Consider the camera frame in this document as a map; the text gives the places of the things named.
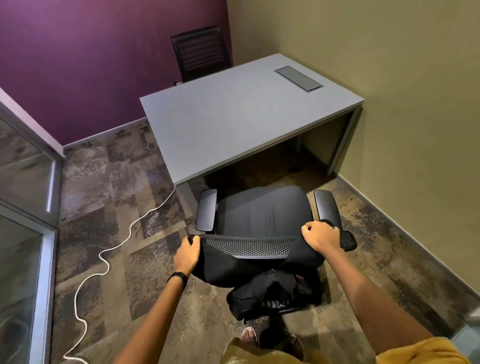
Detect person's right hand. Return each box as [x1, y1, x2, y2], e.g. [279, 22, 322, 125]
[301, 221, 341, 256]

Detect person's left hand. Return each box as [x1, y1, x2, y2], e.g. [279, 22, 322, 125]
[172, 236, 202, 278]

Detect black mesh office chair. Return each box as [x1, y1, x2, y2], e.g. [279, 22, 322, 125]
[187, 185, 358, 322]

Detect person's right forearm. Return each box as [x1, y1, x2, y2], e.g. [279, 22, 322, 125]
[323, 249, 437, 355]

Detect person's left forearm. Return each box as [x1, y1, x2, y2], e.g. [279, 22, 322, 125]
[112, 275, 187, 364]

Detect black wristband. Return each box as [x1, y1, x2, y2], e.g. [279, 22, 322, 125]
[167, 271, 189, 290]

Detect black jacket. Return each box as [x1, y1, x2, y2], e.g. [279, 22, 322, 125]
[189, 237, 328, 322]

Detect brown sandal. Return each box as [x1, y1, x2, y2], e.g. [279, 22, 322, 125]
[240, 326, 260, 348]
[287, 334, 305, 359]

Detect grey desk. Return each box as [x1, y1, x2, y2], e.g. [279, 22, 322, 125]
[139, 53, 365, 223]

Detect yellow garment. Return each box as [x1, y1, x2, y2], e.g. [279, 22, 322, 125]
[219, 336, 472, 364]

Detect black slatted-back chair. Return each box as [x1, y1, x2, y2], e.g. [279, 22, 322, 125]
[170, 25, 232, 84]

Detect white cable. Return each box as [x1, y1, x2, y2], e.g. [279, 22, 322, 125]
[62, 184, 177, 364]

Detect grey desk cable flap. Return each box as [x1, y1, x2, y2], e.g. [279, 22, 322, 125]
[274, 66, 324, 93]

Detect glass partition with grey frame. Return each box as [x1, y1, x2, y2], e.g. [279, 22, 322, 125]
[0, 86, 65, 364]

